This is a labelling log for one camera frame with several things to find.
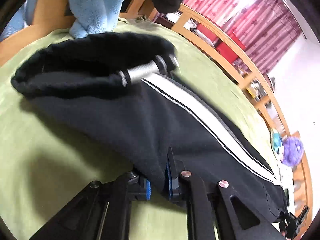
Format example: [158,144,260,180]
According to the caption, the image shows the black pants with white stripe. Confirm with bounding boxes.
[11,32,287,223]

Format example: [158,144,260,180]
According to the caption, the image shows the purple plush toy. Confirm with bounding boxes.
[281,137,304,167]

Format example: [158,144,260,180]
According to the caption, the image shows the colorful geometric cushion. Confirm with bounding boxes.
[270,128,284,155]

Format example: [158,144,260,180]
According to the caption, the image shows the red chair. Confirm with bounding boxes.
[194,23,238,64]

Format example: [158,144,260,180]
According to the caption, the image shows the light blue fleece garment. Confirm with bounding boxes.
[69,0,124,38]

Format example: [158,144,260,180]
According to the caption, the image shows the pink red curtain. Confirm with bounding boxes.
[183,0,302,74]

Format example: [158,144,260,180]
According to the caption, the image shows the wooden bed frame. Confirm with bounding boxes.
[0,0,313,221]

